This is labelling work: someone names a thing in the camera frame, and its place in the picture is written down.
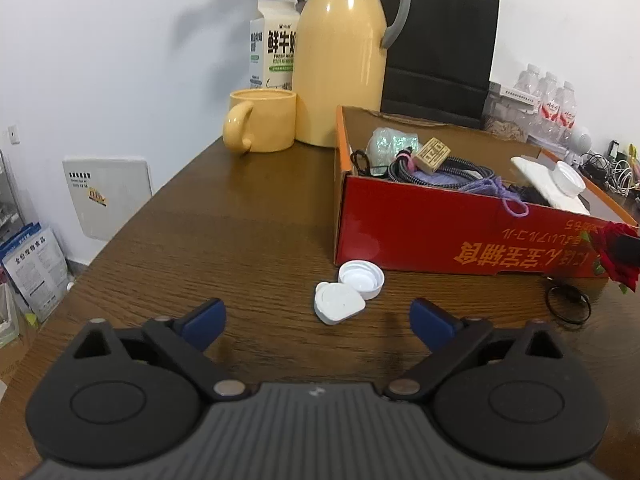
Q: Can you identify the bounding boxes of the thin black cable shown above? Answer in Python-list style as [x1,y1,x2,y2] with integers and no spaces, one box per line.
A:
[350,149,391,178]

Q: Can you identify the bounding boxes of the purple knitted cloth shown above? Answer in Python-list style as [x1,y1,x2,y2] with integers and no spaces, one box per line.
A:
[457,172,531,218]

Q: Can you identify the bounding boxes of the clear jar of seeds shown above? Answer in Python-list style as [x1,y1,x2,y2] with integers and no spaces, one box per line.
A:
[482,92,533,142]

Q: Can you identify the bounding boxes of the red artificial rose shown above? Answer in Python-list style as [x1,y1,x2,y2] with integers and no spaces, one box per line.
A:
[580,221,640,293]

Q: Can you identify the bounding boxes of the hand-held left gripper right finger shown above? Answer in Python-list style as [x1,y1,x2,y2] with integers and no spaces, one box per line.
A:
[383,298,570,403]

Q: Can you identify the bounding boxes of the tangle of charger cables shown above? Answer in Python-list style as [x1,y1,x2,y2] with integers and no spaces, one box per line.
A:
[582,150,640,196]

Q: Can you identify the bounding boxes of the yellow thermos jug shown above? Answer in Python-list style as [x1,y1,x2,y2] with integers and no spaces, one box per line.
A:
[291,0,412,148]

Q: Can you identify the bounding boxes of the yellow mug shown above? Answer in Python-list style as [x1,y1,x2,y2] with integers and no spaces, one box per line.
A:
[222,87,297,155]

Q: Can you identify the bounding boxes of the wooden stamp block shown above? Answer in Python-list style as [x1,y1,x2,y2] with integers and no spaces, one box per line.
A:
[414,137,452,171]

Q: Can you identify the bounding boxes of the translucent plastic bottle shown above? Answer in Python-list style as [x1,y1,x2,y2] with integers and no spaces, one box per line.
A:
[550,160,587,198]

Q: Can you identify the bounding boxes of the small white robot toy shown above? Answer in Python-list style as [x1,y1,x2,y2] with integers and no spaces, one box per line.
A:
[567,126,593,161]

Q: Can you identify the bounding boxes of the black-white braided cable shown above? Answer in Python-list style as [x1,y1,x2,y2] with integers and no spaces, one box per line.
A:
[387,155,501,191]

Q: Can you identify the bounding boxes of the white bottle cap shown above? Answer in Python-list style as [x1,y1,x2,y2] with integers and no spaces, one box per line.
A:
[338,259,386,301]

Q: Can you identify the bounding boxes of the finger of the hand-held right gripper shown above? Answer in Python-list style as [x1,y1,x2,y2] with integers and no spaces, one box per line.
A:
[613,233,640,262]

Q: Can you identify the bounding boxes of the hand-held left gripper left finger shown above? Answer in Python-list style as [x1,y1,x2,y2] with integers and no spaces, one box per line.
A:
[72,298,250,403]

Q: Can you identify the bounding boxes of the black paper bag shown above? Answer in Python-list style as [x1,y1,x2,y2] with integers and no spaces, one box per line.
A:
[381,0,501,131]

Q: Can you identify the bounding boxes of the flat white box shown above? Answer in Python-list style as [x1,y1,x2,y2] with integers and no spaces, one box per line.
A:
[489,80,543,103]

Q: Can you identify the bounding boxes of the iridescent green scrunchie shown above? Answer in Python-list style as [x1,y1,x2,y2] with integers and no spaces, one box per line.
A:
[366,127,420,161]

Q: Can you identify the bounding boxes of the white milk carton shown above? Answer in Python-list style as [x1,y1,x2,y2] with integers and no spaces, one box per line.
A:
[248,0,301,91]

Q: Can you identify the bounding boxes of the white wall panel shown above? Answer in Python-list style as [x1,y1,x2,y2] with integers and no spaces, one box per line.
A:
[62,156,153,241]

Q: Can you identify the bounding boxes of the stack of brochures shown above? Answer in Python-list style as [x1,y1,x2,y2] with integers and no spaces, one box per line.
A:
[0,220,71,346]

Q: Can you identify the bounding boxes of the red cardboard box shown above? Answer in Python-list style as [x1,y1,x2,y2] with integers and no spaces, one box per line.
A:
[332,105,640,278]

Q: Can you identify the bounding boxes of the white heart-shaped case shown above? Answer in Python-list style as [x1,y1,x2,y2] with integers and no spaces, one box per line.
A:
[314,281,365,327]

